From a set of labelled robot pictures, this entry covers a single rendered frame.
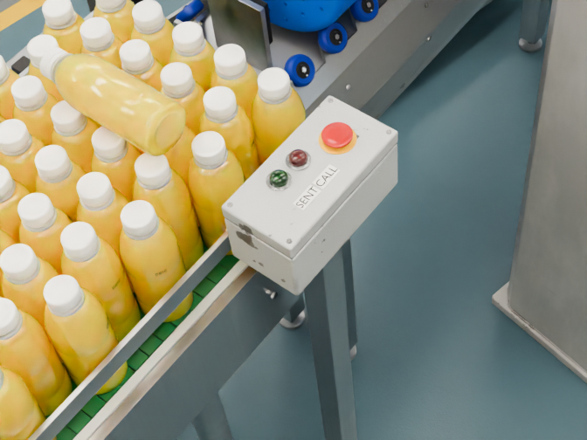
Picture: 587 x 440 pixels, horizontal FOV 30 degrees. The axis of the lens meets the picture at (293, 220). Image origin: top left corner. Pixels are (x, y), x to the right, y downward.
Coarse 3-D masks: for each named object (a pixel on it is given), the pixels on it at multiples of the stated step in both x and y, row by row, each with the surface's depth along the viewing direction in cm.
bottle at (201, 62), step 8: (200, 48) 139; (208, 48) 141; (176, 56) 140; (184, 56) 139; (192, 56) 139; (200, 56) 140; (208, 56) 140; (192, 64) 140; (200, 64) 140; (208, 64) 140; (192, 72) 140; (200, 72) 140; (208, 72) 141; (200, 80) 141; (208, 80) 142; (208, 88) 143
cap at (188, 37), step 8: (184, 24) 139; (192, 24) 139; (176, 32) 138; (184, 32) 138; (192, 32) 138; (200, 32) 138; (176, 40) 138; (184, 40) 137; (192, 40) 137; (200, 40) 138; (176, 48) 139; (184, 48) 138; (192, 48) 138
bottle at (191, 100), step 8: (192, 88) 135; (200, 88) 137; (168, 96) 135; (176, 96) 135; (184, 96) 135; (192, 96) 136; (200, 96) 137; (184, 104) 136; (192, 104) 136; (200, 104) 137; (192, 112) 136; (200, 112) 137; (192, 120) 137; (192, 128) 138
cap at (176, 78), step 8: (176, 64) 135; (184, 64) 135; (168, 72) 135; (176, 72) 134; (184, 72) 134; (168, 80) 134; (176, 80) 134; (184, 80) 134; (192, 80) 135; (168, 88) 134; (176, 88) 134; (184, 88) 134
